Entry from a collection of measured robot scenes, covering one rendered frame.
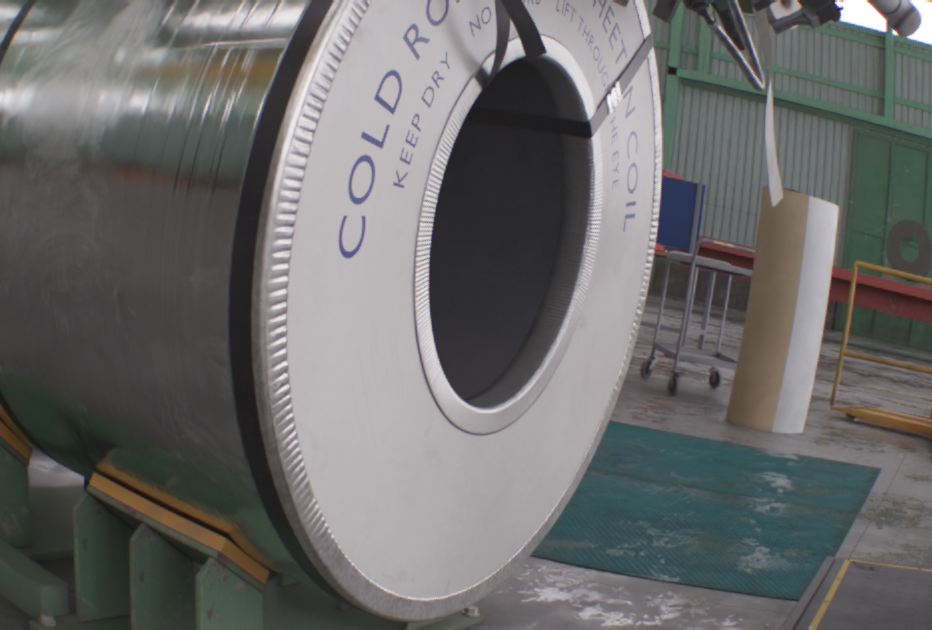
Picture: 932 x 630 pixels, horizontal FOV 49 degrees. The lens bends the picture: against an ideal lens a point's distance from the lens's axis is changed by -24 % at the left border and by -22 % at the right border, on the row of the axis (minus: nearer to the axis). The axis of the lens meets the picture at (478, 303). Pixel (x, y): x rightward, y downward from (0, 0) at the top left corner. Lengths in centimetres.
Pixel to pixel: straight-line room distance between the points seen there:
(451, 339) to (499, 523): 31
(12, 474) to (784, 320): 502
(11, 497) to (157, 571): 48
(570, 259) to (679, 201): 887
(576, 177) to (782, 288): 449
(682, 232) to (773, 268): 443
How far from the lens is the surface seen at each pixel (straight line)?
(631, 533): 347
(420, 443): 162
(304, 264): 131
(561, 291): 199
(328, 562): 148
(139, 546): 169
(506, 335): 197
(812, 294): 646
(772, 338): 643
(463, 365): 193
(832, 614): 162
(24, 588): 186
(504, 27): 154
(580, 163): 198
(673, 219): 1086
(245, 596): 169
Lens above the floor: 76
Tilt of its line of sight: 3 degrees down
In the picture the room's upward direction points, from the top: 10 degrees clockwise
